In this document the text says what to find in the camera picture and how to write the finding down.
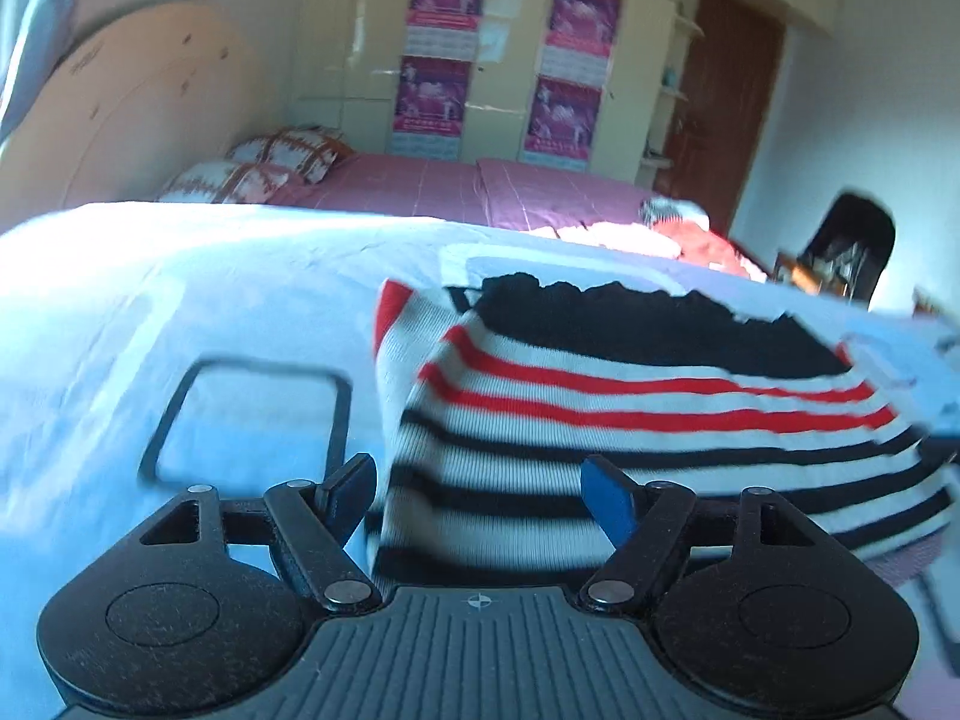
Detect brown white patterned pillow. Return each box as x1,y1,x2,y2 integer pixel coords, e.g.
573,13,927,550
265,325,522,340
227,126,355,186
156,160,291,206

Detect cream corner shelves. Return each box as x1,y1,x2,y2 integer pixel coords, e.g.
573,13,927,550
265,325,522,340
639,6,707,171

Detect brown wooden door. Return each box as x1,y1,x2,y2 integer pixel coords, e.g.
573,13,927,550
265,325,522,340
651,0,788,239

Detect black chair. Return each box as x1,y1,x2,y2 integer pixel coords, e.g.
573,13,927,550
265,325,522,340
797,190,898,310

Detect beige rounded headboard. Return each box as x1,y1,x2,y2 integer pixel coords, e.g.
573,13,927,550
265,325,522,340
0,1,265,232

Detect white striped cloth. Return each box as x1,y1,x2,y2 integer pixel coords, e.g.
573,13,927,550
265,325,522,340
636,196,710,232

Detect blue curtain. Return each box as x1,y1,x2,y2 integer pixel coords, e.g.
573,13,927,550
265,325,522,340
0,0,80,140

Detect orange garment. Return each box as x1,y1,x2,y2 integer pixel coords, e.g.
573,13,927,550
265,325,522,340
646,216,760,275

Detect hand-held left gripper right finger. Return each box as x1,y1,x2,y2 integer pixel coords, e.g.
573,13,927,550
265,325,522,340
580,454,824,610

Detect cream wardrobe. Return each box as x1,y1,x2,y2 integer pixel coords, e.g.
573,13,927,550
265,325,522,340
295,0,835,175

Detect pink bed sheet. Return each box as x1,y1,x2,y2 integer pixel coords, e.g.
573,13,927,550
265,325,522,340
268,151,677,232

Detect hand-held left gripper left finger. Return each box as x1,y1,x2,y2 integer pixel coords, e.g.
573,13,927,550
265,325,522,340
139,453,383,614

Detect blue patterned blanket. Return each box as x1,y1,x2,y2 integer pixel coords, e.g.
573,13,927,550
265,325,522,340
0,200,960,616

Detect striped knit sweater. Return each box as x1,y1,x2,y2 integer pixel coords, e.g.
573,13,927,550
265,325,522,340
370,273,959,587

